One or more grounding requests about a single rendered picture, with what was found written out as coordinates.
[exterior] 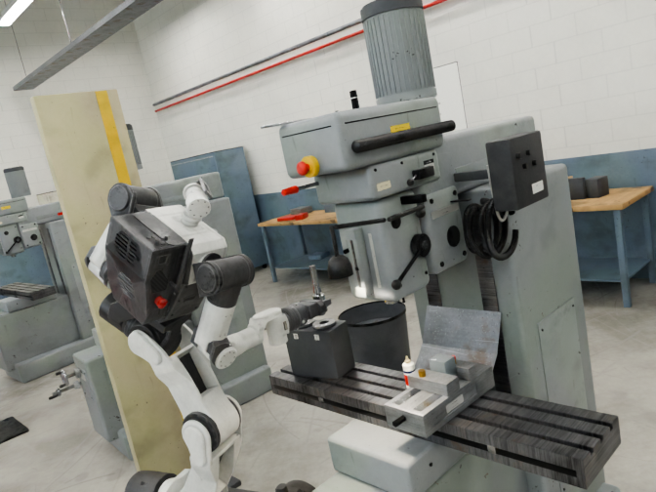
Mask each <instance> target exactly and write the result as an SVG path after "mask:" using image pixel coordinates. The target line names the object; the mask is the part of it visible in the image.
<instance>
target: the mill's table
mask: <svg viewBox="0 0 656 492"><path fill-rule="evenodd" d="M354 363H355V366H354V367H353V368H352V369H350V370H349V371H348V372H347V373H346V374H345V375H344V376H343V377H342V378H340V379H339V380H336V379H327V378H317V377H309V376H299V375H293V371H292V367H291V365H287V366H285V367H283V368H281V369H280V371H281V372H279V371H276V372H274V373H272V374H270V375H269V379H270V383H271V388H272V392H273V393H274V394H278V395H281V396H284V397H287V398H291V399H294V400H297V401H300V402H303V403H306V404H309V405H312V406H316V407H319V408H322V409H325V410H329V411H332V412H335V413H338V414H342V415H345V416H348V417H351V418H354V419H357V420H360V421H363V422H367V423H370V424H373V425H376V426H380V427H383V428H386V429H389V430H393V431H398V432H401V433H405V434H408V435H411V436H414V437H418V438H421V439H423V440H426V441H430V442H433V443H436V444H439V445H443V446H446V447H449V448H452V449H456V450H459V451H462V452H465V453H469V454H472V455H474V456H477V457H481V458H484V459H487V460H490V461H494V462H497V463H500V464H503V465H507V466H510V467H513V468H516V469H520V470H523V471H526V472H532V473H535V474H538V475H540V476H544V477H547V478H550V479H553V480H557V481H560V482H563V483H566V484H570V485H573V486H576V487H579V488H583V489H586V490H587V489H588V488H589V486H590V485H591V483H592V482H593V481H594V479H595V478H596V476H597V475H598V474H599V472H600V471H601V470H602V468H603V467H604V466H605V464H606V463H607V462H608V460H609V459H610V457H611V456H612V455H613V453H614V452H615V451H616V449H617V448H618V447H619V445H620V444H621V434H620V427H619V418H618V416H615V415H610V414H605V413H600V412H596V411H592V410H587V409H582V408H577V407H572V406H567V405H562V404H557V403H553V402H548V401H544V400H539V399H534V398H529V397H524V396H520V395H515V394H510V393H505V392H500V391H495V390H491V389H490V390H489V391H488V392H486V393H485V394H484V395H482V396H481V397H480V398H479V399H477V400H476V401H475V402H473V403H472V404H471V405H469V406H468V407H467V408H466V409H464V410H463V411H462V412H460V413H459V414H458V415H457V416H455V417H454V418H453V419H451V420H450V421H449V422H447V423H446V424H445V425H444V426H442V427H441V428H440V429H438V430H437V431H435V432H434V433H433V434H432V435H430V436H429V437H428V438H425V437H422V436H419V435H416V434H414V433H411V432H408V431H405V430H400V429H397V428H394V427H391V426H389V425H388V422H387V416H386V411H385V406H384V404H385V403H387V402H388V401H390V400H391V399H393V398H395V397H396V396H398V395H399V394H401V393H402V392H404V391H405V390H407V387H406V384H405V378H404V373H403V372H401V371H396V370H391V369H387V368H382V367H377V366H373V365H368V364H363V363H358V362H354Z"/></svg>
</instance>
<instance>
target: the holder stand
mask: <svg viewBox="0 0 656 492"><path fill-rule="evenodd" d="M287 338H288V341H287V343H286V346H287V349H288V354H289V358H290V362H291V367H292V371H293V375H299V376H309V377H317V378H327V379H336V380H339V379H340V378H342V377H343V376H344V375H345V374H346V373H347V372H348V371H349V370H350V369H352V368H353V367H354V366H355V363H354V358H353V353H352V348H351V343H350V339H349V330H348V326H347V322H346V321H345V320H336V319H335V318H324V319H320V320H315V319H314V318H313V319H309V320H308V321H307V324H305V325H303V326H302V327H300V328H299V329H298V330H297V329H296V330H294V331H292V332H289V333H288V334H287Z"/></svg>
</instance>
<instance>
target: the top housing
mask: <svg viewBox="0 0 656 492"><path fill-rule="evenodd" d="M439 122H441V120H440V114H439V107H438V102H437V99H436V98H434V97H429V98H422V99H416V100H411V101H409V100H406V101H404V102H393V103H386V104H380V105H374V106H367V107H361V108H356V109H349V110H343V111H339V110H337V111H335V112H333V113H329V114H325V115H321V116H317V117H313V118H310V119H306V120H302V121H298V122H294V123H290V124H287V125H283V126H281V128H280V129H279V138H280V141H281V146H282V151H283V155H284V160H285V165H286V170H287V174H288V176H289V177H290V178H292V179H299V178H306V176H301V175H299V174H298V172H297V164H298V163H299V162H301V161H302V159H303V158H304V157H306V156H310V155H311V156H314V157H315V158H316V159H317V161H318V163H319V173H318V175H317V176H320V175H327V174H334V173H341V172H347V171H351V170H355V169H358V168H362V167H366V166H370V165H374V164H377V163H381V162H385V161H389V160H392V159H396V158H399V157H403V156H407V155H411V154H415V153H418V152H422V151H426V150H430V149H433V148H437V147H441V146H442V145H443V143H444V139H443V133H442V134H438V135H434V136H430V137H426V138H421V139H417V140H414V141H409V142H405V143H398V144H393V145H389V146H385V147H381V148H376V149H372V150H368V151H364V152H360V153H355V152H354V151H353V150H352V148H351V145H352V142H353V141H356V140H361V139H365V138H370V137H375V136H379V135H383V134H388V133H392V132H397V131H402V130H407V129H412V128H416V127H421V126H425V125H429V124H434V123H439Z"/></svg>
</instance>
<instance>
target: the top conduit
mask: <svg viewBox="0 0 656 492"><path fill-rule="evenodd" d="M455 128H456V123H455V122H454V121H453V120H448V121H443V122H439V123H434V124H429V125H425V126H421V127H416V128H412V129H407V130H402V131H397V132H392V133H388V134H383V135H379V136H375V137H370V138H365V139H361V140H356V141H353V142H352V145H351V148H352V150H353V151H354V152H355V153H360V152H364V151H368V150H372V149H376V148H381V147H385V146H389V145H393V144H401V143H405V142H409V141H414V140H417V139H421V138H426V137H430V136H434V135H438V134H442V133H447V132H451V131H454V130H455Z"/></svg>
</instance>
